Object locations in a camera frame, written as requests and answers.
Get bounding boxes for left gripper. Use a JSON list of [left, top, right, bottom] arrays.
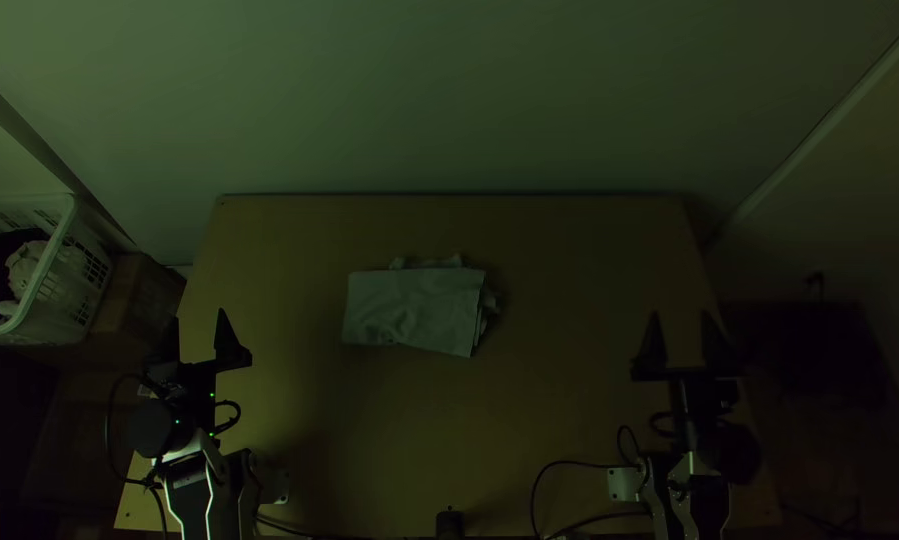
[[162, 307, 255, 399]]

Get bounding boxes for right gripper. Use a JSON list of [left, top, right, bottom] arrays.
[[629, 308, 744, 410]]

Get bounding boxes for white t-shirt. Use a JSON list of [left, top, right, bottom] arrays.
[[340, 253, 502, 359]]

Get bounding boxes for white laundry basket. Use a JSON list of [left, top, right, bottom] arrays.
[[0, 193, 116, 347]]

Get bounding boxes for heap of clothes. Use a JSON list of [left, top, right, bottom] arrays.
[[0, 227, 69, 328]]

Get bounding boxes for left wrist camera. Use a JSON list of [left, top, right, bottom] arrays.
[[142, 361, 189, 402]]

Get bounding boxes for black cable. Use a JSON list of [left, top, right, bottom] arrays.
[[529, 458, 645, 540], [104, 372, 170, 540], [616, 424, 647, 471], [210, 399, 243, 438]]

